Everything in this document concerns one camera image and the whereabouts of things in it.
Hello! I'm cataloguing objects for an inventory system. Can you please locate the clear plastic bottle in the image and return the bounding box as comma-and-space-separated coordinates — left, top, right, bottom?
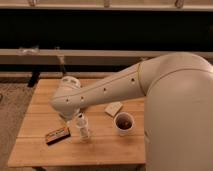
76, 113, 90, 140

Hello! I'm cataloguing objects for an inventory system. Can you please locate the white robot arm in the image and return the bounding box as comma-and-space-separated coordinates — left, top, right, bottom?
51, 52, 213, 171

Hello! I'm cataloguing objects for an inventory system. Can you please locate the small beige box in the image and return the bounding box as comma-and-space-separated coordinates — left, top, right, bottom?
105, 102, 123, 117

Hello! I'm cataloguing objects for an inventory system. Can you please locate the white cup with contents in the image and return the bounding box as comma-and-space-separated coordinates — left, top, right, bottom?
113, 112, 134, 136

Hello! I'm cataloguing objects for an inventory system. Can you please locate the wooden table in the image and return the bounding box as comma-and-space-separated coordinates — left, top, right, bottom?
8, 79, 145, 167

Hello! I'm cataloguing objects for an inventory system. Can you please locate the long metal shelf rail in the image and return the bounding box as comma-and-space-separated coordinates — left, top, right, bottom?
0, 48, 213, 66

